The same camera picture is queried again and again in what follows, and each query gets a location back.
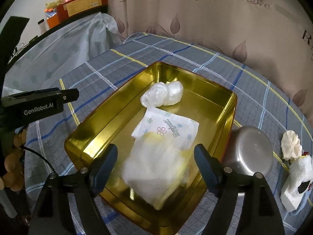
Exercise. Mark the steel bowl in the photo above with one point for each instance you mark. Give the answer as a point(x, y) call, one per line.
point(249, 146)

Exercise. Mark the white cup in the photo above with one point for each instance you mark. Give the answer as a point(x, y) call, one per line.
point(42, 27)

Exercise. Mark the white tissue packet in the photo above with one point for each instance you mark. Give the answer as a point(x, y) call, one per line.
point(151, 171)

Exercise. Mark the red yellow cardboard box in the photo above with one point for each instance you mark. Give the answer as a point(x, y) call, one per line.
point(80, 5)

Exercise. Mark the cream satin cloth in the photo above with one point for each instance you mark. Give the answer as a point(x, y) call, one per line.
point(289, 142)

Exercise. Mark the beige leaf print curtain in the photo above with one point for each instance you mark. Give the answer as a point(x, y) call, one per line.
point(220, 24)

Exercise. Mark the white plastic bag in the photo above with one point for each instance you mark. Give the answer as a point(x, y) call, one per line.
point(161, 93)

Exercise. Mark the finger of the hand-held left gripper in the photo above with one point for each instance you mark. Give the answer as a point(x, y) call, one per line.
point(69, 95)

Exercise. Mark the white red fluffy sock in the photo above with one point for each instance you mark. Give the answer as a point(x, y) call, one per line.
point(299, 171)

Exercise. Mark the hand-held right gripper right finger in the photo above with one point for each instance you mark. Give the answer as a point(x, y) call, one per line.
point(205, 166)

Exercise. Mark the brown plush toy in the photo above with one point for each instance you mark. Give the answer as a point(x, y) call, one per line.
point(12, 161)

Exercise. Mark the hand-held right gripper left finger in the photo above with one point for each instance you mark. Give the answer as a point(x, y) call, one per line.
point(107, 166)

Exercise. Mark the floral print tissue packet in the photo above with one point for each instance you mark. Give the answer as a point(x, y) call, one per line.
point(168, 124)

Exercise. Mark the translucent plastic cover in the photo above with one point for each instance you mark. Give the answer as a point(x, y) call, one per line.
point(61, 49)

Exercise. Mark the golden tin box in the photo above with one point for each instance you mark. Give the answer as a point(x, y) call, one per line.
point(203, 102)

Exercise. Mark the grey plaid bedsheet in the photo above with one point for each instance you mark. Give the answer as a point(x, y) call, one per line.
point(122, 61)

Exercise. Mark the orange box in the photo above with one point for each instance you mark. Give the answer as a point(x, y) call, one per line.
point(52, 20)

